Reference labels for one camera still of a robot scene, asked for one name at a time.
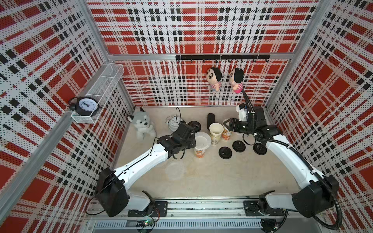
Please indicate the black alarm clock on shelf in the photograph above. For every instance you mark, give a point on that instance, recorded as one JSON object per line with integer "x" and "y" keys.
{"x": 84, "y": 106}

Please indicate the white wire wall shelf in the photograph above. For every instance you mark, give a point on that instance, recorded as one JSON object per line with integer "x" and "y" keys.
{"x": 101, "y": 90}

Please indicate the white twin-bell alarm clock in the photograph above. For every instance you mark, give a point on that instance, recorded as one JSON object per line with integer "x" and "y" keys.
{"x": 173, "y": 122}

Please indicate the black wall hook rail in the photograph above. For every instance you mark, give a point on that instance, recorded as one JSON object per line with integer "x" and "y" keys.
{"x": 217, "y": 57}

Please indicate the green circuit board with wires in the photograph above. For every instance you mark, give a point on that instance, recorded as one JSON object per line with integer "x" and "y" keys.
{"x": 143, "y": 225}

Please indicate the black cup lid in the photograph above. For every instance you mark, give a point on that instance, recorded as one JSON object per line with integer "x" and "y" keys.
{"x": 259, "y": 149}
{"x": 195, "y": 125}
{"x": 239, "y": 146}
{"x": 225, "y": 153}

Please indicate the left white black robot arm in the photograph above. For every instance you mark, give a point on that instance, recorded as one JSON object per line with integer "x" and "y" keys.
{"x": 113, "y": 186}

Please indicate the hanging doll pink shirt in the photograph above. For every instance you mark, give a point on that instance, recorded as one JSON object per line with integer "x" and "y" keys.
{"x": 236, "y": 79}

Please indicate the middle tall paper cup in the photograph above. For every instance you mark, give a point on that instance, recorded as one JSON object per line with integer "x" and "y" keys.
{"x": 216, "y": 131}

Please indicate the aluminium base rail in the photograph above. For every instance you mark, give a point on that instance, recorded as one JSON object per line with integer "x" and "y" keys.
{"x": 206, "y": 215}

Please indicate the translucent paper disc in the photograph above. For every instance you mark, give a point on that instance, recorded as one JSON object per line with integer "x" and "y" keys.
{"x": 175, "y": 171}
{"x": 203, "y": 141}

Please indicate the paper cup red flowers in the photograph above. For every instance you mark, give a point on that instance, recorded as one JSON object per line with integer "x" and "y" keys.
{"x": 226, "y": 135}

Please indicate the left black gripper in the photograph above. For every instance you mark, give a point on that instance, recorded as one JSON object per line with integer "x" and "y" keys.
{"x": 193, "y": 144}

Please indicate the black glasses case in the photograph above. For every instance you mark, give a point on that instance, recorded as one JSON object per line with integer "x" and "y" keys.
{"x": 210, "y": 120}

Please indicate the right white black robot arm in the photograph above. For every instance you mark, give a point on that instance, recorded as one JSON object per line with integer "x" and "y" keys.
{"x": 318, "y": 193}

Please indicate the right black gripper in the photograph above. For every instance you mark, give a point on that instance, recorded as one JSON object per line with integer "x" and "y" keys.
{"x": 233, "y": 125}

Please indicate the hanging boy doll striped shirt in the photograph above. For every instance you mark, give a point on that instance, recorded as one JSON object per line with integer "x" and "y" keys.
{"x": 214, "y": 77}

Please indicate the translucent paper disc front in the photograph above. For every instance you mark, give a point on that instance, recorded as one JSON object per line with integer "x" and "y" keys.
{"x": 175, "y": 171}

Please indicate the grey husky plush toy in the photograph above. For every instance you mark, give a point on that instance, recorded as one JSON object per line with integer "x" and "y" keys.
{"x": 142, "y": 123}

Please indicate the black cup lid front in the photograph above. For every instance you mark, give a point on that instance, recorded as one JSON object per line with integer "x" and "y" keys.
{"x": 259, "y": 149}

